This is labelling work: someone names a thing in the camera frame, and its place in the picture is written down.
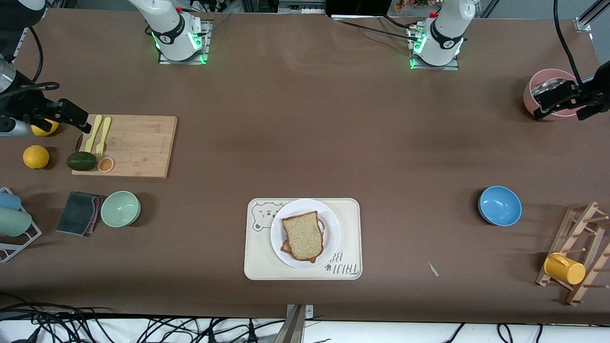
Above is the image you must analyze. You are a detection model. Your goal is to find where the yellow plastic knife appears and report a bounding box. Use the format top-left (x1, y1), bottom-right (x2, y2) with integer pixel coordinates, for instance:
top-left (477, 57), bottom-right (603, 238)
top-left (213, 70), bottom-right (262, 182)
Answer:
top-left (85, 115), bottom-right (103, 154)

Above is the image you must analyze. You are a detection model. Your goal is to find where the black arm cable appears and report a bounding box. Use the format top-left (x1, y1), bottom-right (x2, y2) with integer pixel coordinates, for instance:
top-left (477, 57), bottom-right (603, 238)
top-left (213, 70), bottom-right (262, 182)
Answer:
top-left (553, 0), bottom-right (585, 87)
top-left (0, 26), bottom-right (61, 101)

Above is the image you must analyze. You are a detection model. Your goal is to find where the pale green cup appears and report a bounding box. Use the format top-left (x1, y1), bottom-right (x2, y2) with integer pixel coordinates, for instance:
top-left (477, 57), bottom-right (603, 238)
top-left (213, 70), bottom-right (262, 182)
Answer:
top-left (0, 207), bottom-right (33, 238)

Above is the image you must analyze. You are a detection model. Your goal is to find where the black table cable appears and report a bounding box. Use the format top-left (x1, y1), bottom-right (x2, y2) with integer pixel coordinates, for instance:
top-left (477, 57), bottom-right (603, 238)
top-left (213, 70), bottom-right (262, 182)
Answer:
top-left (333, 14), bottom-right (421, 42)

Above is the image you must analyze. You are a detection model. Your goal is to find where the aluminium camera mount post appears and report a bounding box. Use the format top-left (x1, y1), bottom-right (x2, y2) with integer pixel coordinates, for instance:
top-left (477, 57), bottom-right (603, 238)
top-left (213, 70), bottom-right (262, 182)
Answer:
top-left (279, 304), bottom-right (314, 343)

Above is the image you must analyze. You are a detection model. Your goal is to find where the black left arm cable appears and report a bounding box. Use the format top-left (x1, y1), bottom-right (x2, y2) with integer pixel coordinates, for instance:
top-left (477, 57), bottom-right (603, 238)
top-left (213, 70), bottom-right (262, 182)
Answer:
top-left (553, 0), bottom-right (585, 87)

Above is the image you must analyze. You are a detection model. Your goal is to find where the green avocado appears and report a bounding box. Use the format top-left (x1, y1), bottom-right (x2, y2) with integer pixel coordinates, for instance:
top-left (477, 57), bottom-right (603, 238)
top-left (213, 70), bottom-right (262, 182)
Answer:
top-left (66, 151), bottom-right (98, 172)

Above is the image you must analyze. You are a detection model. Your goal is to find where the yellow lemon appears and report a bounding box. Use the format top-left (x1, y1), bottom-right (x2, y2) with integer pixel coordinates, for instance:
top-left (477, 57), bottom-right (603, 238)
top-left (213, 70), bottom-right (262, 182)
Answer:
top-left (31, 119), bottom-right (60, 137)

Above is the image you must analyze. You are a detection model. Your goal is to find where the aluminium frame profile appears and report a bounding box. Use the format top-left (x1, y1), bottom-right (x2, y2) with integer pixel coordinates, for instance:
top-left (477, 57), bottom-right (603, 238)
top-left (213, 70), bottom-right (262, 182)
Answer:
top-left (574, 0), bottom-right (610, 33)

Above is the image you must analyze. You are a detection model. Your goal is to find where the pale green bowl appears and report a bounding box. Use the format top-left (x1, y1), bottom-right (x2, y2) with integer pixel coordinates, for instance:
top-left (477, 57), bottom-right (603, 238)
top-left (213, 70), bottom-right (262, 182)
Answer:
top-left (101, 191), bottom-right (142, 228)

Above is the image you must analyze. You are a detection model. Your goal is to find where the wooden mug rack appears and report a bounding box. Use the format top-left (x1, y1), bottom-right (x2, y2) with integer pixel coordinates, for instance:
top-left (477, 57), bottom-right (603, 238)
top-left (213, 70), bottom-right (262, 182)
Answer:
top-left (535, 201), bottom-right (610, 306)

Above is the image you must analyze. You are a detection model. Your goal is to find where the cream bear print tray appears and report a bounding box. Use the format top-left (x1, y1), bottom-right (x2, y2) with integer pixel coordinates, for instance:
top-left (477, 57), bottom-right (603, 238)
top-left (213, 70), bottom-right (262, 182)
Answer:
top-left (244, 198), bottom-right (363, 281)

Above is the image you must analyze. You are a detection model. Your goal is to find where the pink bowl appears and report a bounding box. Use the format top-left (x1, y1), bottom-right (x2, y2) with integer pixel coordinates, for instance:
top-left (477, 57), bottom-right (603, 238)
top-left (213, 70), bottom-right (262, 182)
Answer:
top-left (523, 69), bottom-right (589, 120)

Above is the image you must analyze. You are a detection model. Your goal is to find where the metal ladle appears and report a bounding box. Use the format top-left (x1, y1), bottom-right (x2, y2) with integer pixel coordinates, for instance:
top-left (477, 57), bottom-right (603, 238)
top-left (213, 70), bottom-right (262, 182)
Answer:
top-left (532, 79), bottom-right (569, 94)

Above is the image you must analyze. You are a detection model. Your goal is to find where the brown bread slice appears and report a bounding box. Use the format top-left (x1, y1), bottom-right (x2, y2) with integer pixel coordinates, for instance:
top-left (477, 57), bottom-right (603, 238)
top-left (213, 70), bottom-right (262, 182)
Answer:
top-left (281, 218), bottom-right (326, 254)
top-left (282, 211), bottom-right (325, 263)

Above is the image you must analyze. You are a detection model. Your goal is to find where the white wire rack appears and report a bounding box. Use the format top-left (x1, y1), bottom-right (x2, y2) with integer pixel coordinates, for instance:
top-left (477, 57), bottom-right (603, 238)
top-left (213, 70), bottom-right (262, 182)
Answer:
top-left (0, 187), bottom-right (42, 263)

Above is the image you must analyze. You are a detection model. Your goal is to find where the wooden cutting board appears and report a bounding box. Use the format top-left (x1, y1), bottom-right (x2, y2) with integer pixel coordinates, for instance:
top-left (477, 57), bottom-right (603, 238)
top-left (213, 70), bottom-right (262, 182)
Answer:
top-left (71, 114), bottom-right (178, 179)

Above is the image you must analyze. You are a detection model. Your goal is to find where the dark grey folded cloth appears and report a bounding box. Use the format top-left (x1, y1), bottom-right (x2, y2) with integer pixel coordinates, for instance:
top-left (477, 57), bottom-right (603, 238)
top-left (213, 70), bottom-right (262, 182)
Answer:
top-left (56, 192), bottom-right (102, 237)

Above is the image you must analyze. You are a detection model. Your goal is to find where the yellow plastic fork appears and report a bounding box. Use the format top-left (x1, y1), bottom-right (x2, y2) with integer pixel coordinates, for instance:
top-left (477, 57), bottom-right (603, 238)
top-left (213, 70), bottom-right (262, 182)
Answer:
top-left (96, 117), bottom-right (112, 158)

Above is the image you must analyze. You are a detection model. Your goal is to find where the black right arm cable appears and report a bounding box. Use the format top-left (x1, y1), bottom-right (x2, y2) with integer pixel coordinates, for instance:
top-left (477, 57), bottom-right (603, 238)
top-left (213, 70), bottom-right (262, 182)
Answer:
top-left (0, 26), bottom-right (61, 101)

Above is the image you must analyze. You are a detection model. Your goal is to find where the yellow mug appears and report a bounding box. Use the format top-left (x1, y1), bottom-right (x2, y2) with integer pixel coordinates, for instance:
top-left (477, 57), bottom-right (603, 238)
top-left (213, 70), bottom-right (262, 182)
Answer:
top-left (544, 252), bottom-right (586, 285)

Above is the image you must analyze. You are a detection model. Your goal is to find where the round yellow-orange citrus fruit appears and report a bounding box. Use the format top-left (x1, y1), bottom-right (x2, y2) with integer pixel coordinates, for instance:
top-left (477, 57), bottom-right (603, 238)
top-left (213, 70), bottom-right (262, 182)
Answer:
top-left (23, 145), bottom-right (50, 170)

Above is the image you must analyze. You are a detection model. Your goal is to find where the blue bowl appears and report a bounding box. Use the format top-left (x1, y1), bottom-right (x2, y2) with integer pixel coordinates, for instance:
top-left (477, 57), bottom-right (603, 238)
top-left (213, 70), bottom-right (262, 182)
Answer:
top-left (478, 186), bottom-right (523, 227)

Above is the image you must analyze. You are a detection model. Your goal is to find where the tangled black cable bundle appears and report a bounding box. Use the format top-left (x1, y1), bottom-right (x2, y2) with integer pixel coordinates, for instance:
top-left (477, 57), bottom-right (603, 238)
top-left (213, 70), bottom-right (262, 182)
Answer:
top-left (0, 295), bottom-right (286, 343)

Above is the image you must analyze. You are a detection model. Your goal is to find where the round white plate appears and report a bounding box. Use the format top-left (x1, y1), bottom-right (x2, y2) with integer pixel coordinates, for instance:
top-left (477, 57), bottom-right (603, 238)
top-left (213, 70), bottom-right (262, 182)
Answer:
top-left (270, 199), bottom-right (341, 270)

